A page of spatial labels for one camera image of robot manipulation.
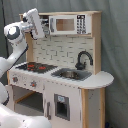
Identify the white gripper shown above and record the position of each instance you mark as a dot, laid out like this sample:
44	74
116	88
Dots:
33	23

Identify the white toy microwave door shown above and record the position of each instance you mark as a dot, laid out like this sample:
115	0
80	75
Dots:
62	24

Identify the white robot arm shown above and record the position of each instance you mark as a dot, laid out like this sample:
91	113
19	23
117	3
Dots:
15	33

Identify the white wooden toy kitchen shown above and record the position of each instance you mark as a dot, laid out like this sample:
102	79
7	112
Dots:
73	51

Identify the black toy stovetop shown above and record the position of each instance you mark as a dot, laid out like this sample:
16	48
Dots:
36	67

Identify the black microwave keypad panel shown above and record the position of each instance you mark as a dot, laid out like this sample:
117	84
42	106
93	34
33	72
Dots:
81	28

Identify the left red stove knob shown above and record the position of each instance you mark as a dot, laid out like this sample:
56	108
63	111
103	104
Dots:
15	79

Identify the red stove knob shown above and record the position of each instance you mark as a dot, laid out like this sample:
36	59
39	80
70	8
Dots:
15	79
33	84

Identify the right red stove knob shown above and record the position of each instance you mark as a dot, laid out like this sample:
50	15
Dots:
33	84

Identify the grey toy sink basin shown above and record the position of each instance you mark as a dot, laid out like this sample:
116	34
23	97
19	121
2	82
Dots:
71	74

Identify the white fridge door with dispenser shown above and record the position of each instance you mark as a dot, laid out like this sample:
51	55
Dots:
63	105

